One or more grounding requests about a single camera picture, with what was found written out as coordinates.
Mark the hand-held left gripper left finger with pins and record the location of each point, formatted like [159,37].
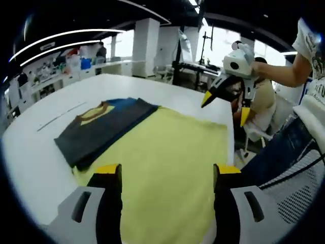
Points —
[106,203]

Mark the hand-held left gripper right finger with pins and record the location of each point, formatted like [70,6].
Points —
[223,203]

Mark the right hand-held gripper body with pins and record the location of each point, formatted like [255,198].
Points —
[238,64]

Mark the yellow garment with dark sleeves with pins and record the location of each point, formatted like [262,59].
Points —
[165,165]

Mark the person's blue jeans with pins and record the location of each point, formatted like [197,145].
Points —
[279,152]

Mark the operator in white printed shirt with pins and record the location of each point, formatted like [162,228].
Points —
[314,76]

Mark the white mesh office chair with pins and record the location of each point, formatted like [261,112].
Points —
[299,198]

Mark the white pillar by window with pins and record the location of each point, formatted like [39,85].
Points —
[146,48]

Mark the white lab counter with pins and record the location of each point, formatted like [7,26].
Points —
[50,84]

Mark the blue storage bin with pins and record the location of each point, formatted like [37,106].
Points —
[85,63]

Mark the long curved ceiling light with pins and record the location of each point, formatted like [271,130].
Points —
[76,31]

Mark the short curved ceiling light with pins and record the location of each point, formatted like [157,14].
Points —
[50,48]

